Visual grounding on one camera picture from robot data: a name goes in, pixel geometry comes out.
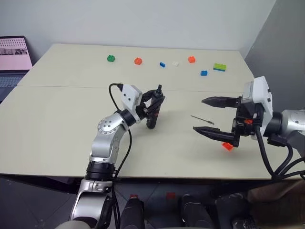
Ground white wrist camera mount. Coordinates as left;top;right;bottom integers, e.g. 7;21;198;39
120;83;143;124
241;76;274;140

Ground lime and blue stacked bricks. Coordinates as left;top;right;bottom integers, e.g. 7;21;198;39
213;62;227;72

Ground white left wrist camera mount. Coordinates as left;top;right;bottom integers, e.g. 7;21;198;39
120;83;143;124

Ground laptop with pink screen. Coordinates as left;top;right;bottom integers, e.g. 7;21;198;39
0;35;33;104

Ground brown bulky object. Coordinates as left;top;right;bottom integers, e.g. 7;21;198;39
247;180;305;229

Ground dark ribbed shape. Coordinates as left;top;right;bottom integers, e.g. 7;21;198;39
213;194;258;229

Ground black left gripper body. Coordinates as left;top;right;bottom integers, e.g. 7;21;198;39
135;94;150;123

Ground beige robot torso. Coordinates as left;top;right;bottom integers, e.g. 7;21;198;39
54;219;99;229

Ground thin metal screwdriver bit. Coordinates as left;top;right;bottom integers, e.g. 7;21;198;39
190;115;215;125

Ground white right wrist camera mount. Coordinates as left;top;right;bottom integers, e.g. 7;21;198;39
241;76;274;140

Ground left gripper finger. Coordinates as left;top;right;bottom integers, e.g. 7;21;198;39
142;89;166;101
143;101;164;115

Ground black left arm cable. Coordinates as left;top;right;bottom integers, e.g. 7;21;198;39
109;83;133;178

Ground dark rounded shape red button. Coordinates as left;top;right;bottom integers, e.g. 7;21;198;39
120;194;146;229

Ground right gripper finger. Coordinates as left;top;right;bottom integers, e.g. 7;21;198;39
201;95;239;110
193;126;236;144

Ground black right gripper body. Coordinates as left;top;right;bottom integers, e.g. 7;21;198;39
231;96;261;147

